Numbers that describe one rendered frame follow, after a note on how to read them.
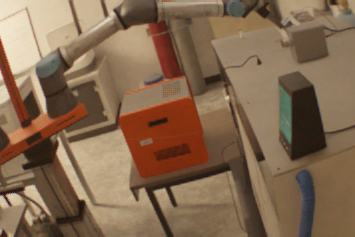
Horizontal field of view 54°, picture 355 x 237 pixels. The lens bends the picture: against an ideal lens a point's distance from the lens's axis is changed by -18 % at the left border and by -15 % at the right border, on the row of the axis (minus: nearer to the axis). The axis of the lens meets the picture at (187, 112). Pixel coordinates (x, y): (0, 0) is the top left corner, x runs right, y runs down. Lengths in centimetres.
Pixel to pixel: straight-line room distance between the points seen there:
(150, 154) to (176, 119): 26
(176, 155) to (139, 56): 311
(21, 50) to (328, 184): 510
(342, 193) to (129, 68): 462
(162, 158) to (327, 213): 152
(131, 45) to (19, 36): 173
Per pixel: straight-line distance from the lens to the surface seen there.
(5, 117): 253
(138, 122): 226
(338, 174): 95
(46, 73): 153
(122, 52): 532
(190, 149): 234
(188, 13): 155
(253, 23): 495
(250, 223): 181
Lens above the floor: 195
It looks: 24 degrees down
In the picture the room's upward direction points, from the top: 17 degrees counter-clockwise
